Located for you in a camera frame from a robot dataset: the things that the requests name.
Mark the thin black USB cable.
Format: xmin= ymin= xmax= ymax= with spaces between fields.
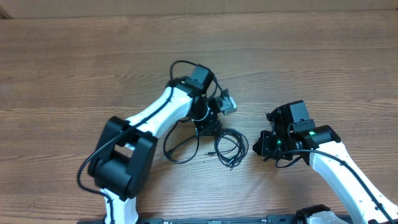
xmin=207 ymin=128 xmax=250 ymax=171

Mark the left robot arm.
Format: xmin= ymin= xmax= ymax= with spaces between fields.
xmin=81 ymin=64 xmax=224 ymax=223

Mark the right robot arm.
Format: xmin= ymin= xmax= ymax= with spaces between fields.
xmin=252 ymin=100 xmax=397 ymax=223

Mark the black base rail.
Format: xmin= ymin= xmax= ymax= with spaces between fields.
xmin=76 ymin=213 xmax=354 ymax=224

